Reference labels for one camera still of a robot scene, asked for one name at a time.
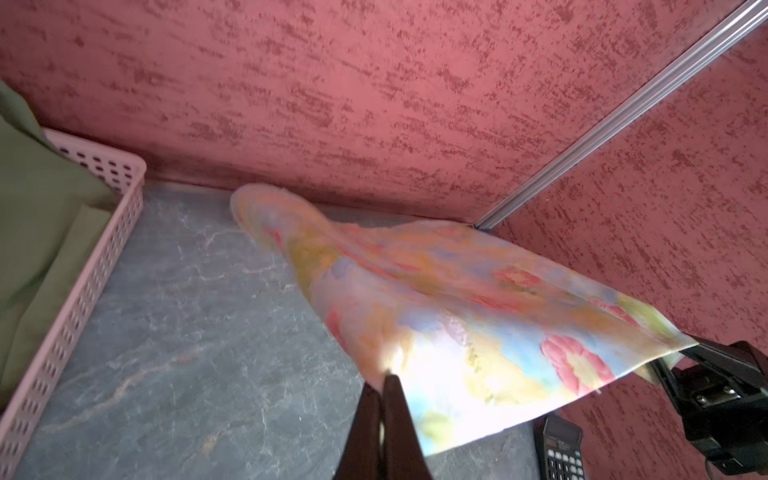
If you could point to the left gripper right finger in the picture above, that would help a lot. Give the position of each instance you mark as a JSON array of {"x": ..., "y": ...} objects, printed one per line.
[{"x": 402, "y": 455}]

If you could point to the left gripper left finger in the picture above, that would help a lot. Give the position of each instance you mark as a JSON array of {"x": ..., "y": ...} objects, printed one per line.
[{"x": 360, "y": 459}]

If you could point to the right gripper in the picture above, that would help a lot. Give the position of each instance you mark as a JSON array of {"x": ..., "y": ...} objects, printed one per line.
[{"x": 722, "y": 400}]

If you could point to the pastel floral skirt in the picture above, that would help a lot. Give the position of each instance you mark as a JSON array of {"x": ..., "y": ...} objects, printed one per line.
[{"x": 483, "y": 334}]

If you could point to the black calculator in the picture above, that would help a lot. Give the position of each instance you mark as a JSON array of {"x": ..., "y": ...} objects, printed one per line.
[{"x": 558, "y": 445}]

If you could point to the pink plastic basket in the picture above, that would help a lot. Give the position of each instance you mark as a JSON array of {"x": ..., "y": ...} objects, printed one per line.
[{"x": 124, "y": 173}]

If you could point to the olive green garment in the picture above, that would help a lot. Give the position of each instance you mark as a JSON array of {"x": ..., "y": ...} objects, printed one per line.
[{"x": 53, "y": 213}]

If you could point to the right aluminium corner post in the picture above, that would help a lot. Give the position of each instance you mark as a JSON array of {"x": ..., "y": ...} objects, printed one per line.
[{"x": 727, "y": 33}]

